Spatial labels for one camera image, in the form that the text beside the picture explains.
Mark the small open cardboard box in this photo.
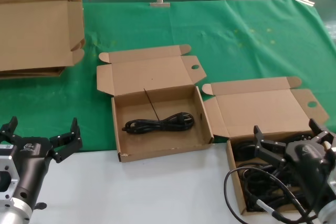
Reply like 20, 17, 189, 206
202, 76, 330, 216
96, 44, 215, 163

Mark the black power cable bundle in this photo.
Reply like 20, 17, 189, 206
244, 168, 305, 212
233, 134, 313, 172

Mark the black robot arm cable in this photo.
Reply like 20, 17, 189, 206
223, 165, 320, 224

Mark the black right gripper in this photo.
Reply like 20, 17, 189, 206
253, 118, 336, 212

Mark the large open cardboard box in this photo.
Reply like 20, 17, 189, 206
0, 0, 86, 71

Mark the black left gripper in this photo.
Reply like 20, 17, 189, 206
0, 115, 83, 210

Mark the green table cloth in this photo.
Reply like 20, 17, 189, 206
0, 0, 336, 154

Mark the flat cardboard box stack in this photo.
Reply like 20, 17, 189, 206
0, 65, 66, 79

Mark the black power cable with tie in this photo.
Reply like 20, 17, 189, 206
121, 87, 196, 133

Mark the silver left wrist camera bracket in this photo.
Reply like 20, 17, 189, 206
0, 144, 21, 202

